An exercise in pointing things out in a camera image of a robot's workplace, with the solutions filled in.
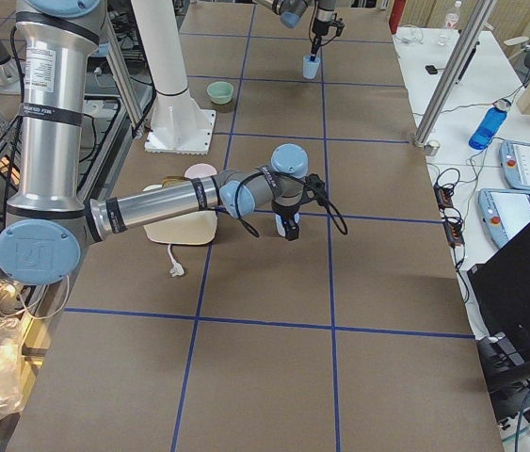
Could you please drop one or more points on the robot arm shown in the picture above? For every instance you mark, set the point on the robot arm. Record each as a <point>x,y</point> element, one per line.
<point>48,227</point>
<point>291,12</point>

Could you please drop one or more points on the lower teach pendant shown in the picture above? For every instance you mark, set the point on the lower teach pendant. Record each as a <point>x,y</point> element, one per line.
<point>504,211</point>

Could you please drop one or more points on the aluminium frame post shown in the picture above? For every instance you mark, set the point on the aluminium frame post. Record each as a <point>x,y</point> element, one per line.
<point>463,48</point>

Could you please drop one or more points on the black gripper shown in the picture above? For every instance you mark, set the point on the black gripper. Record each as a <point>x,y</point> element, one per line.
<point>285,214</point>
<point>318,27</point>

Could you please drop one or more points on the toast slice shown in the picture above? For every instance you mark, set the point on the toast slice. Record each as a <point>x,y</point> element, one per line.
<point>173,181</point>

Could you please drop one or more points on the black laptop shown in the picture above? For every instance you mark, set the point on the black laptop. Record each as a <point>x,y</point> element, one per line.
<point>502,290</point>

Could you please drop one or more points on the green bowl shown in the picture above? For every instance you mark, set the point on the green bowl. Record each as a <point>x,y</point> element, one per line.
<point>220,92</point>

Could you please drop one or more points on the blue cup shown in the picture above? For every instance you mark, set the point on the blue cup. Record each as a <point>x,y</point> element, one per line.
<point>310,66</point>
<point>279,226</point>

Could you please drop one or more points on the white pedestal base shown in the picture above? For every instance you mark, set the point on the white pedestal base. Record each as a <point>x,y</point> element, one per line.
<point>178,124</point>

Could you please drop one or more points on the white power plug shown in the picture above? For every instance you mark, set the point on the white power plug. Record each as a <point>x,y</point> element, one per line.
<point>176,270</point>

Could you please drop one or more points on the pink bowl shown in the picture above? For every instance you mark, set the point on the pink bowl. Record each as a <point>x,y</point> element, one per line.
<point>200,170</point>

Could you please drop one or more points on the cream toaster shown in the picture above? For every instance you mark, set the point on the cream toaster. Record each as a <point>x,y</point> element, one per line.
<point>194,229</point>

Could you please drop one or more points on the blue water bottle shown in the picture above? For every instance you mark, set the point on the blue water bottle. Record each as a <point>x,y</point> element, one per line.
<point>490,124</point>

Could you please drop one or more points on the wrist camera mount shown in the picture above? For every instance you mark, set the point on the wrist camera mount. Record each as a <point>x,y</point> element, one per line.
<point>314,190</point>
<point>338,25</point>

